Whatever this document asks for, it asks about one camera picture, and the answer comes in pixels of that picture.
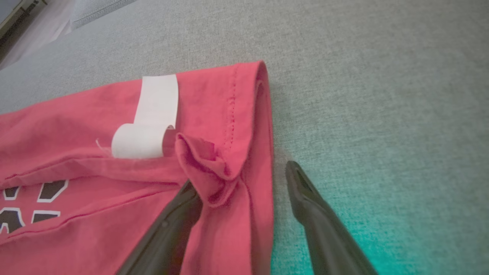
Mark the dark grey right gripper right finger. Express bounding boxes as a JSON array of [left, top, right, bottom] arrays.
[[285, 160, 379, 275]]

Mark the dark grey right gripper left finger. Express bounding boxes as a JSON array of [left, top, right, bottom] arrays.
[[116, 180, 203, 275]]

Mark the long grey sofa seat cushion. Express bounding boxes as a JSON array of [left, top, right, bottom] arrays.
[[70, 0, 138, 30]]

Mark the red jersey with black lettering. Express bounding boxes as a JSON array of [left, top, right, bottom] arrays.
[[0, 60, 275, 275]]

